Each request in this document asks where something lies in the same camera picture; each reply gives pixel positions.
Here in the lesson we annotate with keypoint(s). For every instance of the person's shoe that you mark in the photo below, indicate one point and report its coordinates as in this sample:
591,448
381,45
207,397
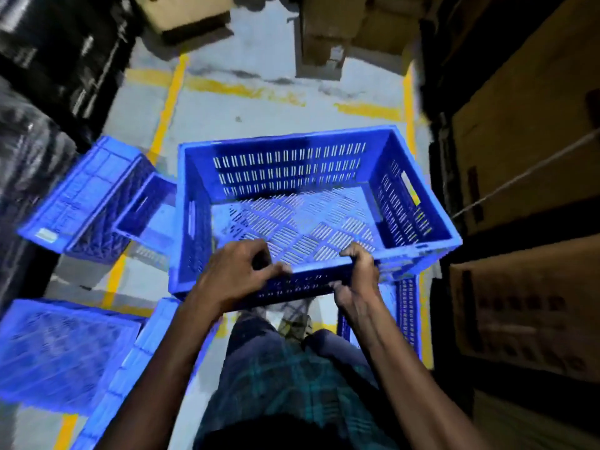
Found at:
296,318

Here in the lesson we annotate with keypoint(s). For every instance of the person's left thumb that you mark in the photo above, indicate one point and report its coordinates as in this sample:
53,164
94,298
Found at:
274,271

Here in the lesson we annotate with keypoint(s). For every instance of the person's right hand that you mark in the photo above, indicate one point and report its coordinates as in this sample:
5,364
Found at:
358,288

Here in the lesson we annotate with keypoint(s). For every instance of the person's left hand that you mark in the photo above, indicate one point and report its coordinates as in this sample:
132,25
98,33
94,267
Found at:
229,276

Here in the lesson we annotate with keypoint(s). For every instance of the blue perforated plastic crate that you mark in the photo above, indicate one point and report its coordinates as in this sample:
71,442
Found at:
300,220

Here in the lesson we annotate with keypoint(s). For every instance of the dark metal shelf rack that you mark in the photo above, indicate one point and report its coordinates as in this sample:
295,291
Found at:
438,149

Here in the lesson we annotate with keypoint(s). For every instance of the black wrapped goods stack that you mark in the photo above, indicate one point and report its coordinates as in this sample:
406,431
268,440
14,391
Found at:
61,51
28,182

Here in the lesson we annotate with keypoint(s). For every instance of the large brown cardboard box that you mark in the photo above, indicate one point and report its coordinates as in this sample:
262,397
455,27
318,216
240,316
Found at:
534,117

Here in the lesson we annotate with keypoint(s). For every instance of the printed brown cardboard box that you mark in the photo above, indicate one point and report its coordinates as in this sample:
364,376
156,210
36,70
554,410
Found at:
529,309

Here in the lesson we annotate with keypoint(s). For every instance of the overturned blue plastic crate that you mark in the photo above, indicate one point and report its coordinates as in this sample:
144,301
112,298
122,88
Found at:
84,201

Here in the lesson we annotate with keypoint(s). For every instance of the dark plaid garment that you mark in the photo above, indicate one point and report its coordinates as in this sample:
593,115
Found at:
290,388

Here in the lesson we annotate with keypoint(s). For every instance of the person's right thumb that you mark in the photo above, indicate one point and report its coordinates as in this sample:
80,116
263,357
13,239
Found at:
340,290

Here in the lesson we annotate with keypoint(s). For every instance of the person's left forearm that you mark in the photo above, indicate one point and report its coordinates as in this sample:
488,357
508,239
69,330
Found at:
164,374

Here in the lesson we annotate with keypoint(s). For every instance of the person's right forearm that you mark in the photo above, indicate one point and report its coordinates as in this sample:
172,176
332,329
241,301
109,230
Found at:
408,384

